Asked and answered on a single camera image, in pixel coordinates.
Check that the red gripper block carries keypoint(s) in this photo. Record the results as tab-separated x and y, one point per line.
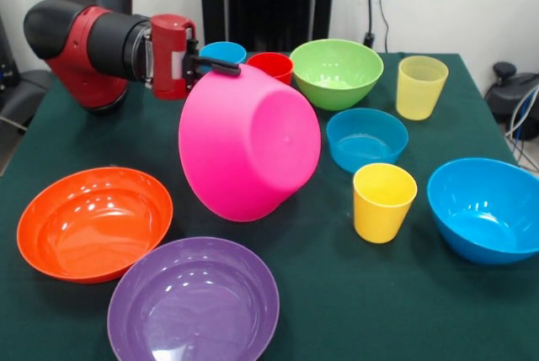
166	58

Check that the pink plastic bowl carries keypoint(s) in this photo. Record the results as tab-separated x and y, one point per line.
248	146

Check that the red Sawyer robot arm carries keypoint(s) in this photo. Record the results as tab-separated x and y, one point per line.
92	49

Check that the blue plastic cup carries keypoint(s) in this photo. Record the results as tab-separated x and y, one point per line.
225	51

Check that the red plastic cup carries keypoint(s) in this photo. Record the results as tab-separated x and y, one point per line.
271	64

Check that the green plastic bowl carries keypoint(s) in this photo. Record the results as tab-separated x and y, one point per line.
337	91

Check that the small dark blue bowl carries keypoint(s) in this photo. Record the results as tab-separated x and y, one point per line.
366	146

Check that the black floor device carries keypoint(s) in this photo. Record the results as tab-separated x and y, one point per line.
17	96
505	96

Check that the orange plastic bowl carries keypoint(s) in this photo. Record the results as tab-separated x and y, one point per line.
94	230

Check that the translucent yellow-green plastic cup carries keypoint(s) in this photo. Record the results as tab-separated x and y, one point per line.
419	96

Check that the yellow plastic cup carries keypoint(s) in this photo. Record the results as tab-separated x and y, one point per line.
379	218

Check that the dark green table cloth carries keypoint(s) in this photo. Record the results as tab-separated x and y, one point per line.
316	272

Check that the purple plastic bowl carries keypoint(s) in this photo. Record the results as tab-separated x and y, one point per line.
193	310

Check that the large light blue bowl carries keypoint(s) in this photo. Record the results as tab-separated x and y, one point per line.
484	218

